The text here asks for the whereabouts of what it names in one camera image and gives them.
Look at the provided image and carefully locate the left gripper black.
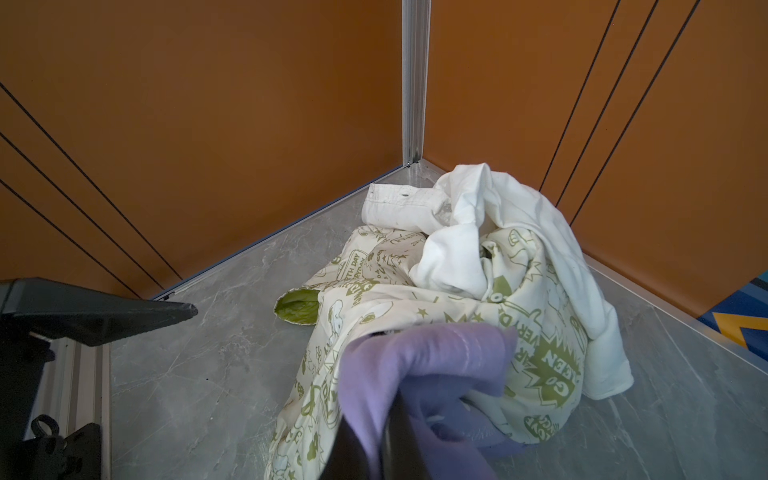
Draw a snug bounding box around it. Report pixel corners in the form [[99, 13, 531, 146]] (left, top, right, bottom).
[[1, 278, 198, 479]]

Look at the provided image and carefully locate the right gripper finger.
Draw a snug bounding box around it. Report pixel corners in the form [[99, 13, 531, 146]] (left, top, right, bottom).
[[320, 407, 431, 480]]

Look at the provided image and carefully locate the cream cloth green print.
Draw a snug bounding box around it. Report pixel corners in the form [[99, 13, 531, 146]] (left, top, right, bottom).
[[266, 226, 587, 479]]

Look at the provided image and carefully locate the front aluminium rail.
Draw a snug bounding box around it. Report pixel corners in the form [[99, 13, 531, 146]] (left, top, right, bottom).
[[21, 339, 112, 479]]

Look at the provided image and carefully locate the purple cloth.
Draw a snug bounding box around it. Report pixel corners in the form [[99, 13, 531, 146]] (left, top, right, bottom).
[[338, 323, 523, 479]]

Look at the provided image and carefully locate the left aluminium corner post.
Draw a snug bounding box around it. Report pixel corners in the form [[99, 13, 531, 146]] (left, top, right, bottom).
[[401, 0, 432, 167]]

